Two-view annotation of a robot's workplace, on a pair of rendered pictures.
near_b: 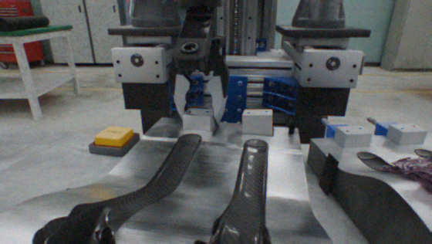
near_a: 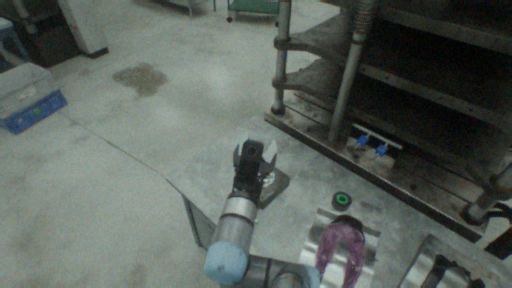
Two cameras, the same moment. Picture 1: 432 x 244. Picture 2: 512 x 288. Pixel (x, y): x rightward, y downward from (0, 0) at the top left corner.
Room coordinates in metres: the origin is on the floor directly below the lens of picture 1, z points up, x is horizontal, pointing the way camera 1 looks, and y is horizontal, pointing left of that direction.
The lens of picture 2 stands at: (0.85, -0.34, 1.97)
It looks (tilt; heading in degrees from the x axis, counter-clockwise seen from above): 44 degrees down; 212
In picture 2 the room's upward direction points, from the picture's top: straight up
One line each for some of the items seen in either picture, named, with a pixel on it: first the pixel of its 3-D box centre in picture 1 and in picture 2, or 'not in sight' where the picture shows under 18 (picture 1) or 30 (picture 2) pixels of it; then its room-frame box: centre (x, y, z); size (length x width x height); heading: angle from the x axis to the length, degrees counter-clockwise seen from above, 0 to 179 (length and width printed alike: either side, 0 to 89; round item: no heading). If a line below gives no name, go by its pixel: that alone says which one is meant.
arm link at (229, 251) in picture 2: not in sight; (229, 249); (0.66, -0.52, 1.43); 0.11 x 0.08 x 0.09; 20
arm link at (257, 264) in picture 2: not in sight; (240, 271); (0.65, -0.51, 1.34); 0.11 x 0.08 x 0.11; 110
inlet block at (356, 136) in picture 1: (338, 132); not in sight; (0.50, -0.25, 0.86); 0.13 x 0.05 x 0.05; 6
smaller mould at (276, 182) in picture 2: not in sight; (265, 184); (0.08, -0.76, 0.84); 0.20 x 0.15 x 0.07; 168
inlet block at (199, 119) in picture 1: (205, 116); not in sight; (0.50, 0.02, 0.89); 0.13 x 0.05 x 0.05; 168
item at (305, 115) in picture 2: not in sight; (384, 127); (-0.76, -0.38, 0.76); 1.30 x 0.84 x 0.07; 78
